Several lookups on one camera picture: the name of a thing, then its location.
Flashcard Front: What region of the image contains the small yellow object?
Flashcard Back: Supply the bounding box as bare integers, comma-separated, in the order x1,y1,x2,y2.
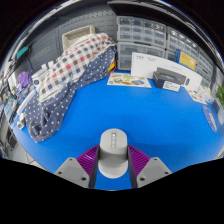
107,60,118,74

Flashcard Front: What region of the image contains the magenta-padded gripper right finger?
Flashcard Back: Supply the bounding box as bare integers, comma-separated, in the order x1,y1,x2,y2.
126,144,173,190

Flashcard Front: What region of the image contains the white computer mouse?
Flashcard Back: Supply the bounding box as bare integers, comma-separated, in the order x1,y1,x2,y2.
98,128,129,179

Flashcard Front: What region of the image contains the yellow and blue box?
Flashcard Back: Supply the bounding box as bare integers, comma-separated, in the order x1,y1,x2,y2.
174,49,198,72

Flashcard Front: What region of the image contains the navy polka dot cloth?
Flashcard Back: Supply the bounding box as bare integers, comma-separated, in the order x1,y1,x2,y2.
24,44,118,144

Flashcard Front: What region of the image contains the small black box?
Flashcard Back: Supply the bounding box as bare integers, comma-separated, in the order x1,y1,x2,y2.
152,66,188,93

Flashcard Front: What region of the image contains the white blue glove box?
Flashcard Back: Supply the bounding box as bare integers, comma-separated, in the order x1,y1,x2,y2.
199,83,215,102

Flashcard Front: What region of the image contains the dark wall shelf unit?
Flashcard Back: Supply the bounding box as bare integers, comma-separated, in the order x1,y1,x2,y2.
107,0,181,21

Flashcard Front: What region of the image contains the small purple object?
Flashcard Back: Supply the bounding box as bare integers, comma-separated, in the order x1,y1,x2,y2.
17,70,33,88

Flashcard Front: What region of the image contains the white keyboard box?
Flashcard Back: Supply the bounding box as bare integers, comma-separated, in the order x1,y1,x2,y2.
130,51,203,93

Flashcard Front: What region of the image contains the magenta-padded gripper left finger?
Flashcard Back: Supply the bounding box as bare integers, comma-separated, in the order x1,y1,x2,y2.
54,144,101,190

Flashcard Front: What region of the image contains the red blue checkered cloth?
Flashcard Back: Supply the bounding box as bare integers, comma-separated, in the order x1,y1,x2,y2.
35,32,116,104

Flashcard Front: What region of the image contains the white plastic basket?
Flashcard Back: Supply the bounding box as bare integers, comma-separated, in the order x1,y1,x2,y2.
61,24,97,52

